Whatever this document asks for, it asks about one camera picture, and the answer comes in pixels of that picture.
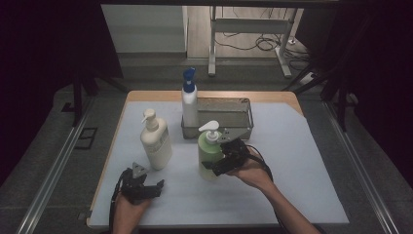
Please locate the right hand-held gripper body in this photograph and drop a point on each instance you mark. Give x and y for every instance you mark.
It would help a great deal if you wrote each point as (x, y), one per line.
(235, 151)

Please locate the green pump bottle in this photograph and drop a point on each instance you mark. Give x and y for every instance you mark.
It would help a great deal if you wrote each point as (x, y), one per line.
(209, 151)

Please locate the person's right hand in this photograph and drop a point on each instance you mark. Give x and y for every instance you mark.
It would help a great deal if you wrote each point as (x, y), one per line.
(251, 172)

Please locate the small grey table clamp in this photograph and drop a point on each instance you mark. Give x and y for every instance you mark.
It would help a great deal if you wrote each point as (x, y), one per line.
(84, 215)

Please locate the metal floor rail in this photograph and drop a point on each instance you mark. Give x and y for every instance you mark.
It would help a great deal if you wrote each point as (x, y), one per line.
(360, 169)
(53, 170)

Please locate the dark curtain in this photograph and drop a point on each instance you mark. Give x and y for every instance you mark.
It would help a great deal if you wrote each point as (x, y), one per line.
(386, 81)
(39, 65)

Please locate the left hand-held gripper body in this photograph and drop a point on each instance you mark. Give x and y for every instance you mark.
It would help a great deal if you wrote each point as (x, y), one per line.
(134, 190)

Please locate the white power strip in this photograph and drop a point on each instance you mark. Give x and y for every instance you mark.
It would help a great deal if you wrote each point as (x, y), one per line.
(307, 78)

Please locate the white cabinet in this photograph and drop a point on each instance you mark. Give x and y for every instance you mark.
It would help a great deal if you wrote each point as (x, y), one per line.
(142, 27)

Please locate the white desk frame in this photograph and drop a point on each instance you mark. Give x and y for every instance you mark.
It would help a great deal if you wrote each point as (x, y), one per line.
(250, 25)

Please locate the cream pump bottle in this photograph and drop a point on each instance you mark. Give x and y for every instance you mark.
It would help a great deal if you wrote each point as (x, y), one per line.
(157, 143)

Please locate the black metal stand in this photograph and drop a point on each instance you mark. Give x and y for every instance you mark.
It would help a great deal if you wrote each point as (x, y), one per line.
(341, 97)
(77, 97)

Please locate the white table mat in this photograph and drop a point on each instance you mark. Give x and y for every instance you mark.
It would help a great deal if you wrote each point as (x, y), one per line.
(292, 162)

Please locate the white bottle with blue pump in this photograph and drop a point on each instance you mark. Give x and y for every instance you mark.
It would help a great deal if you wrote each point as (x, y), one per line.
(190, 104)

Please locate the grey metal mesh basket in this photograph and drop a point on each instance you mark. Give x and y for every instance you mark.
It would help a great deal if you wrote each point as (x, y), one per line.
(227, 112)

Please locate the person's left hand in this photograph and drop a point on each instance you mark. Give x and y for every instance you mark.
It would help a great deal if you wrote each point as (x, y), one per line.
(128, 211)

